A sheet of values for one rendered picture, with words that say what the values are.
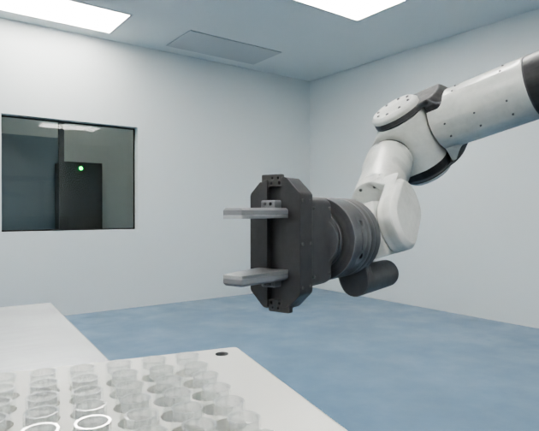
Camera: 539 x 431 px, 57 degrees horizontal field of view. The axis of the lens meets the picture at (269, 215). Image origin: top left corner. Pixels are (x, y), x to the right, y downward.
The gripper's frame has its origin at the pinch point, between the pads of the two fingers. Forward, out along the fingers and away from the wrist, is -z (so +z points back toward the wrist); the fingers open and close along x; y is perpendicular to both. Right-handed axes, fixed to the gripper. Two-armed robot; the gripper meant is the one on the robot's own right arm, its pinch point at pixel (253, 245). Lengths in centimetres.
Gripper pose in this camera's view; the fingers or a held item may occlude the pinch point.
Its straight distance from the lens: 43.0
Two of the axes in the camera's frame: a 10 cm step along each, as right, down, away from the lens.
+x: 0.0, 10.0, 0.1
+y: -8.2, 0.0, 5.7
